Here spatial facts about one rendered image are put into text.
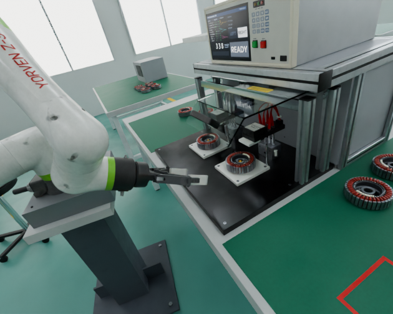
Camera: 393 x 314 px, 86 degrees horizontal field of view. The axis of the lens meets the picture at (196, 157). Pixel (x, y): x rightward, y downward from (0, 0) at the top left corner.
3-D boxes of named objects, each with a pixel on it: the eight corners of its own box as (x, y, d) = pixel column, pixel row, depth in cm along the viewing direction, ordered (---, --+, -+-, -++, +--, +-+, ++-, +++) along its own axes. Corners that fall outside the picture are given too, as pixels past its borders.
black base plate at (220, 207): (224, 235, 61) (223, 230, 60) (155, 152, 112) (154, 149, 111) (333, 169, 76) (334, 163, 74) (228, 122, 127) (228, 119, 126)
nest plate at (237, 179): (237, 186, 74) (237, 184, 74) (214, 168, 86) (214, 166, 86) (270, 169, 79) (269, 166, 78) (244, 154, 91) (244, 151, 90)
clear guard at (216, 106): (227, 148, 52) (224, 126, 48) (185, 123, 71) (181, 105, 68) (319, 105, 62) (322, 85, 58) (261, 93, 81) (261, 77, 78)
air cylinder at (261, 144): (271, 160, 83) (271, 148, 80) (258, 152, 89) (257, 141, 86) (281, 155, 85) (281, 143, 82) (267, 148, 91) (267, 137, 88)
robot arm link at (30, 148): (29, 180, 84) (-5, 138, 74) (67, 159, 93) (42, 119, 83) (40, 189, 76) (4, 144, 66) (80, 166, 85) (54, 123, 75)
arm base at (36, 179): (11, 208, 81) (0, 196, 78) (29, 184, 94) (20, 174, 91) (79, 188, 83) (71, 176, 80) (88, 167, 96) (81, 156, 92)
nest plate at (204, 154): (203, 159, 94) (203, 156, 93) (189, 147, 106) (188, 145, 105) (231, 146, 98) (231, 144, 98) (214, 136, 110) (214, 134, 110)
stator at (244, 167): (237, 179, 76) (237, 171, 74) (221, 166, 85) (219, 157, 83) (262, 166, 79) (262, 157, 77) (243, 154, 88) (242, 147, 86)
